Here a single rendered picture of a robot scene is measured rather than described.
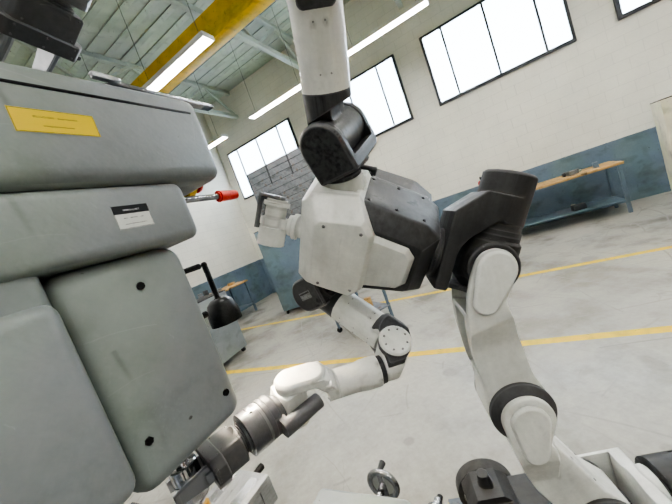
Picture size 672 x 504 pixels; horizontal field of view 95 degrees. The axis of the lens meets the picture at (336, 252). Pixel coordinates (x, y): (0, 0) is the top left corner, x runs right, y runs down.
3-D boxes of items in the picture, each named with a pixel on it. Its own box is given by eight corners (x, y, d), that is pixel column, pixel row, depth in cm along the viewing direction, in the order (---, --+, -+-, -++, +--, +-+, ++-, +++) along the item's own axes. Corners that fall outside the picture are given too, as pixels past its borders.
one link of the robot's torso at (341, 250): (415, 255, 99) (308, 232, 102) (452, 153, 77) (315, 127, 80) (413, 330, 76) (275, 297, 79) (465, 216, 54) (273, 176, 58)
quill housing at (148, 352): (181, 407, 66) (120, 268, 63) (249, 405, 56) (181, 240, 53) (78, 488, 49) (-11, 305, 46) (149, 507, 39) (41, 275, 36)
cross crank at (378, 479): (377, 485, 113) (366, 457, 112) (407, 489, 108) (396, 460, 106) (362, 530, 99) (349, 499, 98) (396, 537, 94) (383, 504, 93)
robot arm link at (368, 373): (340, 406, 72) (414, 381, 76) (341, 389, 64) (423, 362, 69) (327, 364, 79) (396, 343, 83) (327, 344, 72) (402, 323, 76)
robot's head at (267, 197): (290, 233, 78) (266, 226, 81) (296, 199, 76) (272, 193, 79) (274, 234, 72) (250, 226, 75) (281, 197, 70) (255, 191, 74)
